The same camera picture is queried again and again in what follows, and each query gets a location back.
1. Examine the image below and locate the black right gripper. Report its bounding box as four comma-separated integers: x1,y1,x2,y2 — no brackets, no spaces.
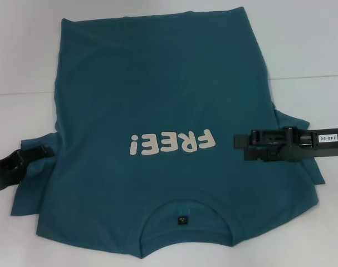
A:
233,126,338,164

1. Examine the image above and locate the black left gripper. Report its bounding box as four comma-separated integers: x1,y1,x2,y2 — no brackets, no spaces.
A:
0,144,55,191

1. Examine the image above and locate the teal FREE print t-shirt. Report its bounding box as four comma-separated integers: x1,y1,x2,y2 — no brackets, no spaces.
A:
9,9,325,253

